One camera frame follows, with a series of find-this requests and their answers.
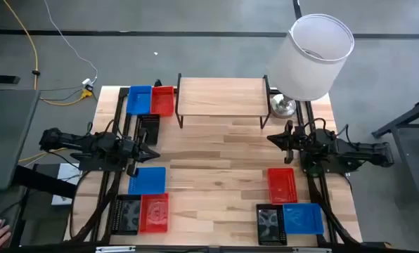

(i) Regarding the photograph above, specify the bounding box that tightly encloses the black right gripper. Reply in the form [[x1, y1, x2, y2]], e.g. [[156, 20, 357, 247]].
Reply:
[[266, 120, 316, 165]]

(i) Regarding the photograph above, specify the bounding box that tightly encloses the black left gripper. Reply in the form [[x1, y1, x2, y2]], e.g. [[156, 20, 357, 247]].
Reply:
[[120, 128, 161, 178]]

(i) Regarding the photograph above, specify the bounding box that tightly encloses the blue plastic basket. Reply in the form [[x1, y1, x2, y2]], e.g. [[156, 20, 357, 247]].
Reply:
[[282, 202, 325, 235], [126, 85, 153, 116], [127, 167, 167, 196]]

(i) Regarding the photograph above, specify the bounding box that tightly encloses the black plastic basket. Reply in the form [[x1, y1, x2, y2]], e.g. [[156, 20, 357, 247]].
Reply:
[[110, 194, 143, 235], [134, 114, 160, 145], [256, 203, 288, 246]]

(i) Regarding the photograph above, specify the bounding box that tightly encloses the red plastic basket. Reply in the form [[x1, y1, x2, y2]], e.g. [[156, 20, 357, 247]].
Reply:
[[150, 86, 176, 117], [267, 167, 298, 205], [138, 193, 170, 234]]

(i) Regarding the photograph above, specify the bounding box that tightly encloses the wooden shelf with black legs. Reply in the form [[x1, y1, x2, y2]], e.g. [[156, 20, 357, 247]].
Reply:
[[175, 72, 272, 130]]

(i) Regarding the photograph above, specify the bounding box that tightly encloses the silver lamp with white shade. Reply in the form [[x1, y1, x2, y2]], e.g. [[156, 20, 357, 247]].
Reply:
[[265, 13, 355, 119]]

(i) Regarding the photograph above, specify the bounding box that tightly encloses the white paper sheet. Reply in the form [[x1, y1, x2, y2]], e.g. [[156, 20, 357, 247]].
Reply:
[[51, 162, 82, 207]]

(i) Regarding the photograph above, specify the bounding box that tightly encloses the black diagonal desk bar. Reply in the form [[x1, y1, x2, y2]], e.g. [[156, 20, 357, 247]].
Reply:
[[12, 164, 79, 200]]

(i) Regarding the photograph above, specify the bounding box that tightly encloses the black beam with silver brackets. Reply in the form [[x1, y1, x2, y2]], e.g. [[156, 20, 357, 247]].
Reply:
[[0, 241, 419, 253]]

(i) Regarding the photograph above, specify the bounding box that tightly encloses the dark grey metal table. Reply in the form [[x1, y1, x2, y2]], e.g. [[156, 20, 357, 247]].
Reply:
[[370, 94, 419, 205]]

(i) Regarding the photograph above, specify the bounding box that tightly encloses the grey desk top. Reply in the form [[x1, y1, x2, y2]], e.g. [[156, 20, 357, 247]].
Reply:
[[0, 88, 41, 193]]

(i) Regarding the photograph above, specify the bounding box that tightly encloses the black table frame rail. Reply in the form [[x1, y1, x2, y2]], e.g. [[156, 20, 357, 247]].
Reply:
[[295, 89, 363, 247], [65, 86, 133, 245]]

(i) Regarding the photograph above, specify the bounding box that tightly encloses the yellow extension cord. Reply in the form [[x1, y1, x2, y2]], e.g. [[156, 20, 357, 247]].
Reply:
[[1, 0, 94, 107]]

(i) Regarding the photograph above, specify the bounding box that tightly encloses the white power adapter with cable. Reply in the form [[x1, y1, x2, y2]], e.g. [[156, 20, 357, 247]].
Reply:
[[42, 0, 98, 91]]

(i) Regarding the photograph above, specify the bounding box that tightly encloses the yellow cable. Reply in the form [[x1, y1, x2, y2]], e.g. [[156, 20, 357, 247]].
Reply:
[[18, 146, 70, 164]]

